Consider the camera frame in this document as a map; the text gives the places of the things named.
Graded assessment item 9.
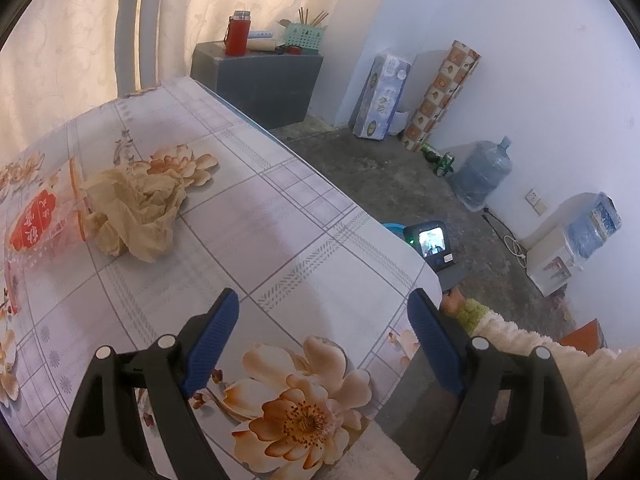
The person's right hand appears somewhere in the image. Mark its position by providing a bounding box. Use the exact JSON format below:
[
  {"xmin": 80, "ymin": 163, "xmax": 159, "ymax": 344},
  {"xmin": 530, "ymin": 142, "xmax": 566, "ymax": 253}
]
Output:
[{"xmin": 441, "ymin": 292, "xmax": 471, "ymax": 318}]

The white roll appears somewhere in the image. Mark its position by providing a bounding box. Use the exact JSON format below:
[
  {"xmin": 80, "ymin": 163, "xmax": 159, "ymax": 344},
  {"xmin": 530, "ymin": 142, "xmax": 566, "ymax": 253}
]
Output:
[{"xmin": 247, "ymin": 30, "xmax": 288, "ymax": 53}]

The white water dispenser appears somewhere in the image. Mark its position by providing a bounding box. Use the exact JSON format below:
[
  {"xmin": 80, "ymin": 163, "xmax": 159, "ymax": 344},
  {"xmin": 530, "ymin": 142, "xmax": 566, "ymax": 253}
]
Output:
[{"xmin": 525, "ymin": 225, "xmax": 586, "ymax": 297}]

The white power cable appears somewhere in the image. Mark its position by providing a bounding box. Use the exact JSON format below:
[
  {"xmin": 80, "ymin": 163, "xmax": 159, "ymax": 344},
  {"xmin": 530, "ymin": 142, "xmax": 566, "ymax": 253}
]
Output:
[{"xmin": 481, "ymin": 207, "xmax": 528, "ymax": 268}]

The toilet paper pack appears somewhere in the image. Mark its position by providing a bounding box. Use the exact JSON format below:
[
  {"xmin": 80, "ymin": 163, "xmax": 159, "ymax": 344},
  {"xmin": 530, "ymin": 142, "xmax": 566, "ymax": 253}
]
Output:
[{"xmin": 352, "ymin": 49, "xmax": 416, "ymax": 140}]

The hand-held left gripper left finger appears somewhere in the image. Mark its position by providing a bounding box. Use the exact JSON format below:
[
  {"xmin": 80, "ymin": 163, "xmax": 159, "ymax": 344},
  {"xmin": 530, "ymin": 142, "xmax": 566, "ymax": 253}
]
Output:
[{"xmin": 56, "ymin": 287, "xmax": 240, "ymax": 480}]

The green chopstick holder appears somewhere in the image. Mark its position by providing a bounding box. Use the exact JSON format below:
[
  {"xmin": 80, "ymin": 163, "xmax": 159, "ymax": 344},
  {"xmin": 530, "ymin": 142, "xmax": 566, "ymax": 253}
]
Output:
[{"xmin": 284, "ymin": 22, "xmax": 326, "ymax": 56}]

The person's right forearm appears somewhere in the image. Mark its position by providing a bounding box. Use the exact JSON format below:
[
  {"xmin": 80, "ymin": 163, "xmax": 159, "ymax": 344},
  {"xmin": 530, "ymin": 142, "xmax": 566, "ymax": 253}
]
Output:
[{"xmin": 455, "ymin": 297, "xmax": 640, "ymax": 466}]

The white wall socket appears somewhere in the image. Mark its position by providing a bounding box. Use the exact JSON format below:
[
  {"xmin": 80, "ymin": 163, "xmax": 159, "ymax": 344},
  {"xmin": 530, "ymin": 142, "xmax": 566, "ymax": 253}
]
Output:
[{"xmin": 525, "ymin": 188, "xmax": 549, "ymax": 216}]

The orange box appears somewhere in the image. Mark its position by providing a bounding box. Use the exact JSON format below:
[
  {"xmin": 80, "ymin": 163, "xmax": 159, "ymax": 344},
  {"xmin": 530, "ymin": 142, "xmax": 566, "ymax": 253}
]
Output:
[{"xmin": 559, "ymin": 319, "xmax": 608, "ymax": 356}]

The patterned wallpaper roll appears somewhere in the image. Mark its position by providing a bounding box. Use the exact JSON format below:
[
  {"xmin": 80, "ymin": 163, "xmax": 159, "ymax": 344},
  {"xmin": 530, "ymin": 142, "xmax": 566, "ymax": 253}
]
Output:
[{"xmin": 400, "ymin": 40, "xmax": 482, "ymax": 153}]

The bunch of wooden chopsticks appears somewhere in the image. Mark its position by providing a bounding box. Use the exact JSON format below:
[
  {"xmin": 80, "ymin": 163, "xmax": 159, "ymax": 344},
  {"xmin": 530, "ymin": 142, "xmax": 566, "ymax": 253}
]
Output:
[{"xmin": 298, "ymin": 7, "xmax": 329, "ymax": 28}]

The blue water jug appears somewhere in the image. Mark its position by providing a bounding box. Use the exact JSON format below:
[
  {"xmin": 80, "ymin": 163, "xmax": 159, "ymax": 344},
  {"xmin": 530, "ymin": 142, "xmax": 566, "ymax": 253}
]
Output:
[
  {"xmin": 445, "ymin": 136, "xmax": 513, "ymax": 211},
  {"xmin": 562, "ymin": 191, "xmax": 623, "ymax": 261}
]

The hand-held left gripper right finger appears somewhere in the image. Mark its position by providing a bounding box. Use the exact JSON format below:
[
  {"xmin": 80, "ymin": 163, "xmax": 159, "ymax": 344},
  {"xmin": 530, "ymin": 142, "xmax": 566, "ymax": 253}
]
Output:
[{"xmin": 407, "ymin": 287, "xmax": 588, "ymax": 480}]

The red thermos flask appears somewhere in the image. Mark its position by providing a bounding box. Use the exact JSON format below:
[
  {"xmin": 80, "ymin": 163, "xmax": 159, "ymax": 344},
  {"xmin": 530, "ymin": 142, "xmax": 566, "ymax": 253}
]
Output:
[{"xmin": 224, "ymin": 10, "xmax": 251, "ymax": 57}]

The clear red printed plastic bag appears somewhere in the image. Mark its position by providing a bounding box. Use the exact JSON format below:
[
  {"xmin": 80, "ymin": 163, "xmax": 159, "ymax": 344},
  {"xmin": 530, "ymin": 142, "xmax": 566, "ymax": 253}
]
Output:
[{"xmin": 2, "ymin": 157, "xmax": 93, "ymax": 266}]

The grey cabinet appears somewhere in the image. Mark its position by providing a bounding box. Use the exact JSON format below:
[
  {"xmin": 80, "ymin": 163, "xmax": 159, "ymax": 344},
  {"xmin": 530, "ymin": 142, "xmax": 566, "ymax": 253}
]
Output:
[{"xmin": 190, "ymin": 41, "xmax": 324, "ymax": 131}]

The floral tablecloth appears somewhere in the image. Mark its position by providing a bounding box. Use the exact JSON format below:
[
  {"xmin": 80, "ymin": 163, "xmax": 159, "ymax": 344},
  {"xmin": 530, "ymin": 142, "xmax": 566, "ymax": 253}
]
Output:
[{"xmin": 0, "ymin": 76, "xmax": 443, "ymax": 480}]

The white vertical pipe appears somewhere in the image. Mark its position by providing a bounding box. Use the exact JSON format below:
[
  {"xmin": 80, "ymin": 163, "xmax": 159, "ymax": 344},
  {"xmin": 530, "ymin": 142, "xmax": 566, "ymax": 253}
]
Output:
[{"xmin": 116, "ymin": 0, "xmax": 147, "ymax": 98}]

